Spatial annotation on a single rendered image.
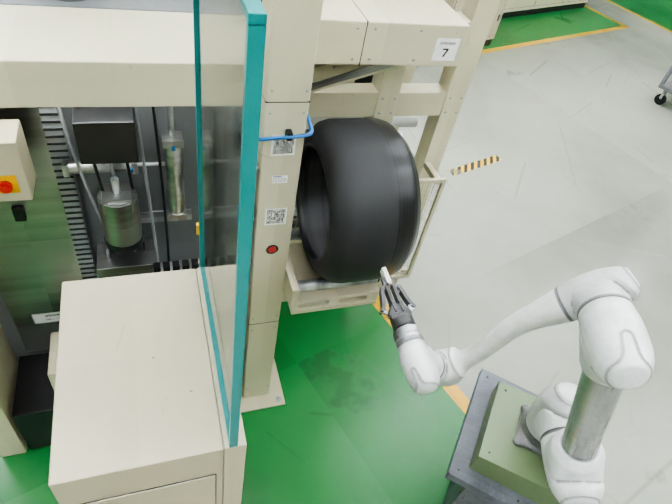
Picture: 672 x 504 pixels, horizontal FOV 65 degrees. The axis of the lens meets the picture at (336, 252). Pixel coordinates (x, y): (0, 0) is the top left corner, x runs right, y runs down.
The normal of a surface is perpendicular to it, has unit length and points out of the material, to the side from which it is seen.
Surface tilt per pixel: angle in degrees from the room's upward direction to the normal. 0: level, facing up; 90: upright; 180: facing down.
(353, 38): 90
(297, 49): 90
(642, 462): 0
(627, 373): 82
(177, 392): 0
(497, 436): 4
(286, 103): 90
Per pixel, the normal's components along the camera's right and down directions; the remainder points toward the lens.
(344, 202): -0.40, 0.12
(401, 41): 0.29, 0.71
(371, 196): 0.32, 0.05
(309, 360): 0.16, -0.69
